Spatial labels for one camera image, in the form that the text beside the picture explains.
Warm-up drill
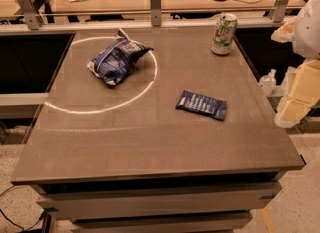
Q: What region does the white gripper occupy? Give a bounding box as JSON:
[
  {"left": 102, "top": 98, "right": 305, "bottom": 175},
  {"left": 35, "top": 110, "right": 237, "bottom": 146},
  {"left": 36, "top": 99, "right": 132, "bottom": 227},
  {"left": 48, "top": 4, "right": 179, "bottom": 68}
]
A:
[{"left": 271, "top": 0, "right": 320, "bottom": 128}]

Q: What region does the white green 7up can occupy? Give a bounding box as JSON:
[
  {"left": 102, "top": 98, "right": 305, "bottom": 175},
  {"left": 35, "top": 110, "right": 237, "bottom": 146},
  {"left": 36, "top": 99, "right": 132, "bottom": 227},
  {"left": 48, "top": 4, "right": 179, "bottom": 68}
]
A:
[{"left": 211, "top": 13, "right": 238, "bottom": 56}]

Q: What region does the blue rxbar wrapper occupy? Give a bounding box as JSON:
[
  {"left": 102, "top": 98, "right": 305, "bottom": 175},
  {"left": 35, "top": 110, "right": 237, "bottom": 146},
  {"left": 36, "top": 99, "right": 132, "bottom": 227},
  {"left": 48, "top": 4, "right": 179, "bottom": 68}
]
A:
[{"left": 176, "top": 90, "right": 227, "bottom": 121}]

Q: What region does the clear sanitizer bottle left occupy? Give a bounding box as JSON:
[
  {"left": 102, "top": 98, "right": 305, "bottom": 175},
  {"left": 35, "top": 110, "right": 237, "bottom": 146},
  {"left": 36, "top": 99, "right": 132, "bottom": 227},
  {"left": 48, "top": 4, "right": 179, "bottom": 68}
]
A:
[{"left": 259, "top": 69, "right": 276, "bottom": 96}]

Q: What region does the grey drawer cabinet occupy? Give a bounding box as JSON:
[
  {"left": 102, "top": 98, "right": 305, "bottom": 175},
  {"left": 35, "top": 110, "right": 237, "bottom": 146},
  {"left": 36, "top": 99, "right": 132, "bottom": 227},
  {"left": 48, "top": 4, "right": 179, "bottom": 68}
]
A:
[{"left": 38, "top": 174, "right": 282, "bottom": 233}]

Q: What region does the blue chip bag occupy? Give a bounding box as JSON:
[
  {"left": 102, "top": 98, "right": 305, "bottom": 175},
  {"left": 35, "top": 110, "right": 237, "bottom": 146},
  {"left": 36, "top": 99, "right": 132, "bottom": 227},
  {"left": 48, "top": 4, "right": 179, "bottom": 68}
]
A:
[{"left": 87, "top": 29, "right": 152, "bottom": 86}]

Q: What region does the grey metal bracket centre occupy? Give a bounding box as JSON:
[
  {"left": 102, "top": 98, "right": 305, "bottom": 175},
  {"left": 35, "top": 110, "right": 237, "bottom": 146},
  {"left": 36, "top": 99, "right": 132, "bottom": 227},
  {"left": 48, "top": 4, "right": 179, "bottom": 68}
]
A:
[{"left": 150, "top": 0, "right": 162, "bottom": 27}]

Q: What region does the grey metal bracket left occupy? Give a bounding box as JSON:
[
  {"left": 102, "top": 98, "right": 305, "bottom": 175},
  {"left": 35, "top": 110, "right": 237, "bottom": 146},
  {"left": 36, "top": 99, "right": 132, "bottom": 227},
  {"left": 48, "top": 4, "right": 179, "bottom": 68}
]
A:
[{"left": 17, "top": 0, "right": 43, "bottom": 30}]

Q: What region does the black floor cable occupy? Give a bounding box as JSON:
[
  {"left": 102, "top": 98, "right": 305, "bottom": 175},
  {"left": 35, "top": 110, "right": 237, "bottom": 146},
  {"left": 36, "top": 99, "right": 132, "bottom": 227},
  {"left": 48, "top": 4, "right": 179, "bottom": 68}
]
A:
[{"left": 0, "top": 185, "right": 46, "bottom": 233}]

